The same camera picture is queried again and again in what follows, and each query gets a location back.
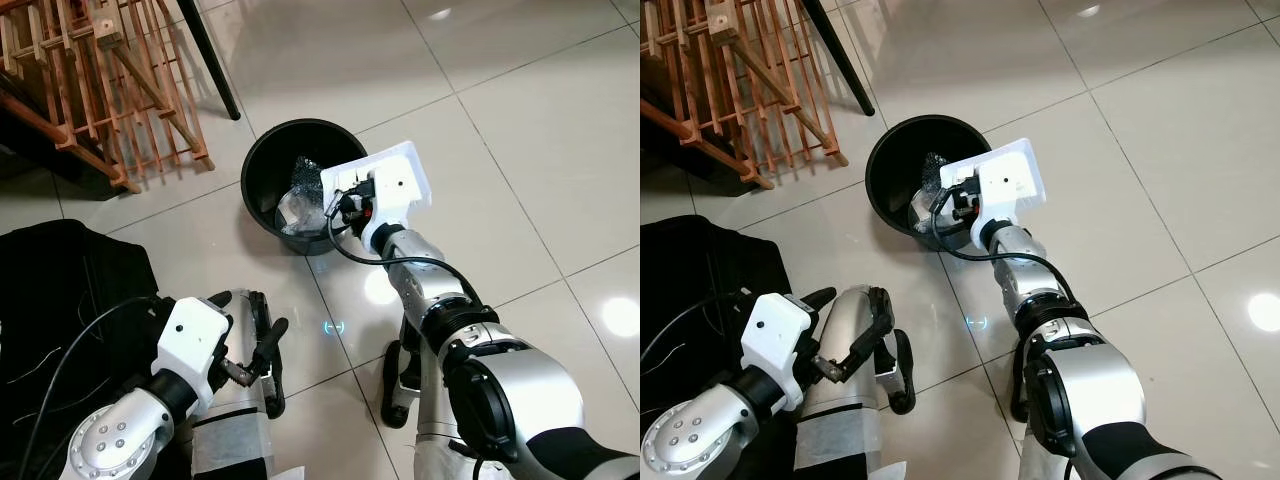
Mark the clear plastic tray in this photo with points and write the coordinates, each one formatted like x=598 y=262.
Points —
x=1032 y=175
x=405 y=155

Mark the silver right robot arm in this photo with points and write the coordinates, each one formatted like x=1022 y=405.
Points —
x=1090 y=400
x=520 y=400

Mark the clear crinkled plastic trash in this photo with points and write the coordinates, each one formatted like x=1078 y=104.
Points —
x=925 y=210
x=300 y=205

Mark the black round rubbish bin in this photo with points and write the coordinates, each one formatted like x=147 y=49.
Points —
x=890 y=160
x=265 y=165

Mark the black fabric bag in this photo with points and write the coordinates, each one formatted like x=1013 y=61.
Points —
x=80 y=280
x=690 y=260

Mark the black table leg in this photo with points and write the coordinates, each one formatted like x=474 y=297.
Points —
x=208 y=60
x=836 y=55

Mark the wooden slatted rack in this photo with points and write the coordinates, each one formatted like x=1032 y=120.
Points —
x=110 y=35
x=725 y=30

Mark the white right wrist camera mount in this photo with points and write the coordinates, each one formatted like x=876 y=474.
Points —
x=392 y=200
x=1000 y=195

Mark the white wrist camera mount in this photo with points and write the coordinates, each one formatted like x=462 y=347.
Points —
x=1000 y=195
x=195 y=340
x=780 y=335
x=392 y=200

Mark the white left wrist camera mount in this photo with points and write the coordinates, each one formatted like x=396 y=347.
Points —
x=780 y=335
x=195 y=340

